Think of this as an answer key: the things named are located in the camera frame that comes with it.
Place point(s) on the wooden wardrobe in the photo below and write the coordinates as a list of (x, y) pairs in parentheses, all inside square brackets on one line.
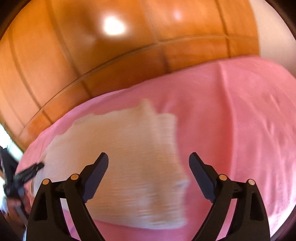
[(56, 55)]

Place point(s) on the pink bedspread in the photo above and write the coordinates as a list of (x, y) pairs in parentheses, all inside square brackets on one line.
[(237, 114)]

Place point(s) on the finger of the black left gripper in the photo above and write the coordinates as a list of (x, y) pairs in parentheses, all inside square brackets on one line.
[(29, 173)]

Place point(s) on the white knitted sweater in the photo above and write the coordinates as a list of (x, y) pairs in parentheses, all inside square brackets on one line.
[(144, 185)]

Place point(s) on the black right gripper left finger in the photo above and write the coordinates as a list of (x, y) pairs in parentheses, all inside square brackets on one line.
[(47, 220)]

